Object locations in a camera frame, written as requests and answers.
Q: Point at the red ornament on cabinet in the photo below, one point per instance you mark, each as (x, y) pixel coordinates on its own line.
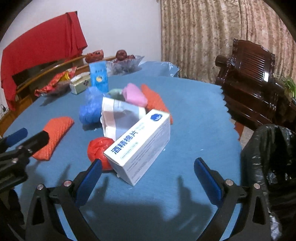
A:
(94, 56)

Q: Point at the light blue far tablecloth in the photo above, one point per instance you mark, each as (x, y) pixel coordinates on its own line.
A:
(157, 68)

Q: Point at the potted green plant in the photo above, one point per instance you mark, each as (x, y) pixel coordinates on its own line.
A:
(290, 87)

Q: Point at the blue plastic bag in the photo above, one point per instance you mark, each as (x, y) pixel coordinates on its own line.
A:
(91, 112)

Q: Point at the red plastic bag ball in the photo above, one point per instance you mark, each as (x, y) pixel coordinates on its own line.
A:
(96, 150)

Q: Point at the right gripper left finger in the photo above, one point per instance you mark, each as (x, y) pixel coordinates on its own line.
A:
(43, 222)

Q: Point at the pink sponge pouch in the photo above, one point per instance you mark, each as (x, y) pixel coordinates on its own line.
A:
(133, 95)

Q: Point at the dark wooden armchair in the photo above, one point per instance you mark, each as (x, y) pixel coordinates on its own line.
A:
(252, 94)

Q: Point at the red cloth cover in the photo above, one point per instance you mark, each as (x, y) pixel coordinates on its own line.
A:
(58, 38)

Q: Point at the white grey plastic pouch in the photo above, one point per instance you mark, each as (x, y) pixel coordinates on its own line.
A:
(117, 117)

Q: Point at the red apples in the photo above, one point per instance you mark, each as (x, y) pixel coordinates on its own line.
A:
(122, 55)

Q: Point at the wooden tv cabinet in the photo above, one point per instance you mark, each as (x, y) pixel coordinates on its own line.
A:
(39, 76)

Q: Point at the patterned beige curtain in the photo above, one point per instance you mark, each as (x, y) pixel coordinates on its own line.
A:
(194, 33)

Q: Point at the green rubber glove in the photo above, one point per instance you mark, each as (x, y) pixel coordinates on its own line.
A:
(116, 94)

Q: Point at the red snack packets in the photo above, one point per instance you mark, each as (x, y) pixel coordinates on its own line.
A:
(58, 85)

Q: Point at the tissue box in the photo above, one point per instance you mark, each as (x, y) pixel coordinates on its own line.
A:
(80, 83)

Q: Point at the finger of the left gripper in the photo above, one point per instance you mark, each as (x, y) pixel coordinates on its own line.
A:
(16, 137)
(35, 143)

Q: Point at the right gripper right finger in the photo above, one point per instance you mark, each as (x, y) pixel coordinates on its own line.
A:
(253, 219)

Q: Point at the orange foam net sleeve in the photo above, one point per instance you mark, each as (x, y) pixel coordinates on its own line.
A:
(154, 101)

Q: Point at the blue tall carton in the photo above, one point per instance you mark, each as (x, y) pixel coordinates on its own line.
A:
(98, 75)

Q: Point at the white blue medicine box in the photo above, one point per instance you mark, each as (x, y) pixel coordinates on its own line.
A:
(134, 152)

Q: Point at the glass fruit bowl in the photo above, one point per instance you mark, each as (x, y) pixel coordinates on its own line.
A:
(124, 67)

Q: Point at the black lined trash bin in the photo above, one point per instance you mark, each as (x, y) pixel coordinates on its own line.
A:
(269, 160)

